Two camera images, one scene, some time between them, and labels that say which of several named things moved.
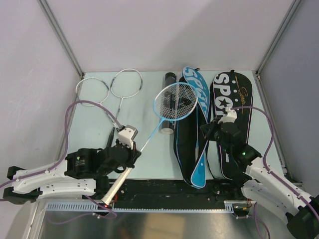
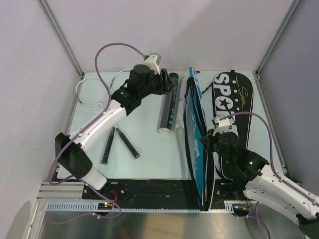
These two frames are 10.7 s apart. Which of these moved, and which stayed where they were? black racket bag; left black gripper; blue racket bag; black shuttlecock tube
Moved: blue racket bag; left black gripper
Stayed: black shuttlecock tube; black racket bag
